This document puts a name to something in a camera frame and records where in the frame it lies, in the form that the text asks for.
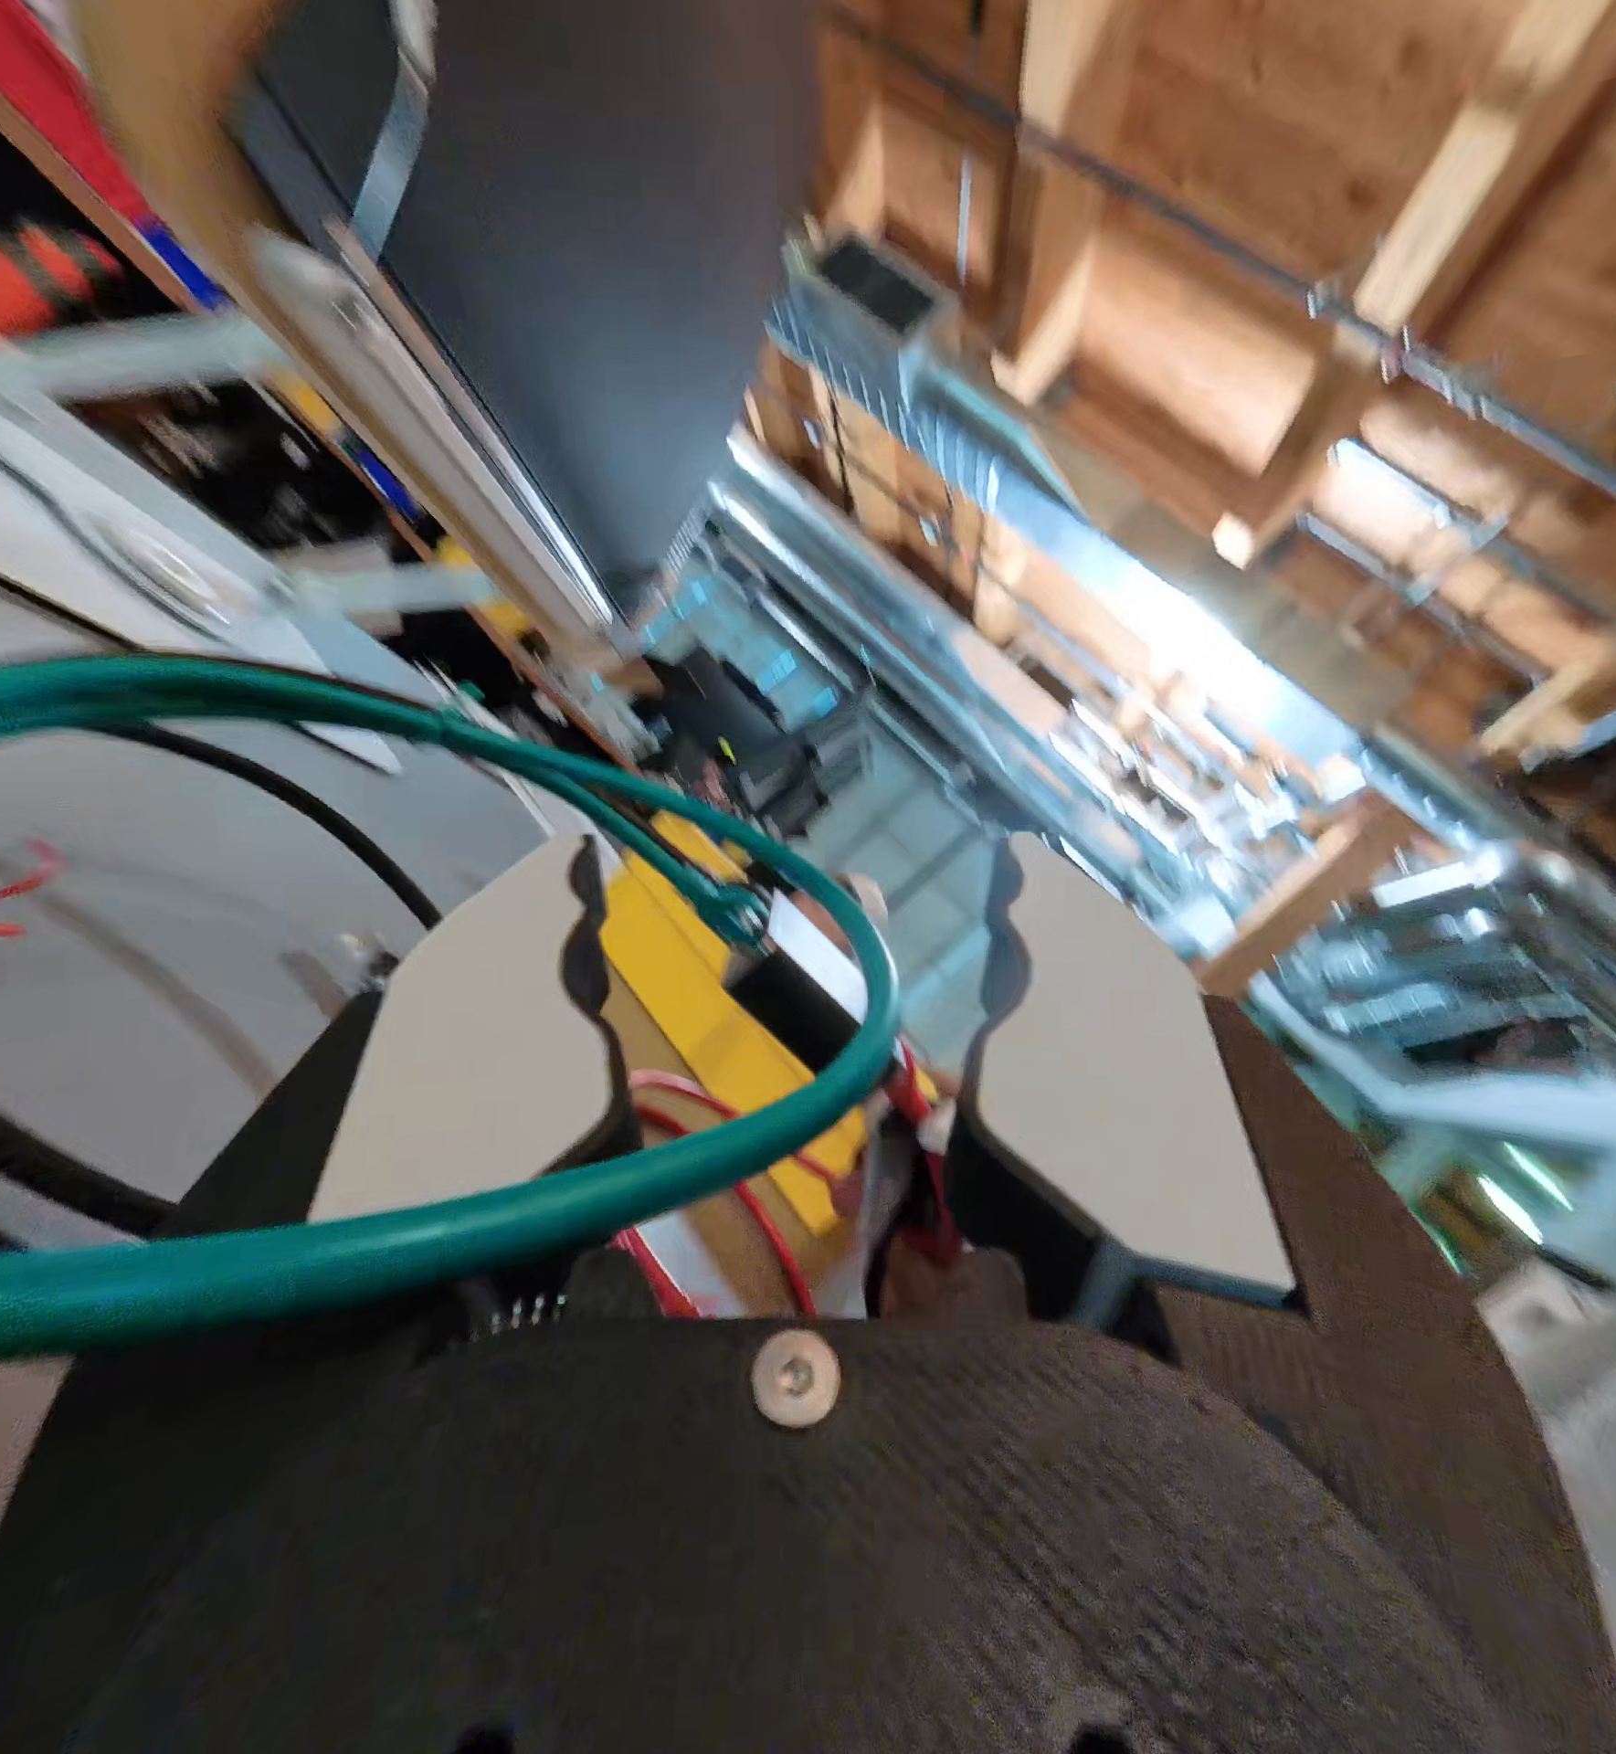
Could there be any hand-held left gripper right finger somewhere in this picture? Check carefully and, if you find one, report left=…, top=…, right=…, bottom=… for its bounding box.
left=947, top=833, right=1305, bottom=1325

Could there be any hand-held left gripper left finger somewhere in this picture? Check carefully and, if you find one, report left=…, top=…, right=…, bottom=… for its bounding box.
left=307, top=833, right=647, bottom=1229

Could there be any red ethernet cable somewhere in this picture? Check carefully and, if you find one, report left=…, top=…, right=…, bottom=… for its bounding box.
left=615, top=1068, right=961, bottom=1321

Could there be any green ethernet cable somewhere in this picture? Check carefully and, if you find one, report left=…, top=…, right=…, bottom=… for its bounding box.
left=0, top=656, right=902, bottom=1365

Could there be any yellow plastic bin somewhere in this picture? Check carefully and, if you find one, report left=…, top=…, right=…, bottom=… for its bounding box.
left=602, top=809, right=879, bottom=1235

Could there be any silver monitor stand base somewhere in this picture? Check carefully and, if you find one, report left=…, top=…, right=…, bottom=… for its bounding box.
left=0, top=321, right=405, bottom=776

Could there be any black ethernet cable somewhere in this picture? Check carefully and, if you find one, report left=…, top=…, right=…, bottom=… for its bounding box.
left=0, top=719, right=445, bottom=1235

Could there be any silver spiral ventilation duct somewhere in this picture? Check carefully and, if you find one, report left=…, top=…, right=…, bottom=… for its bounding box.
left=712, top=234, right=1440, bottom=879

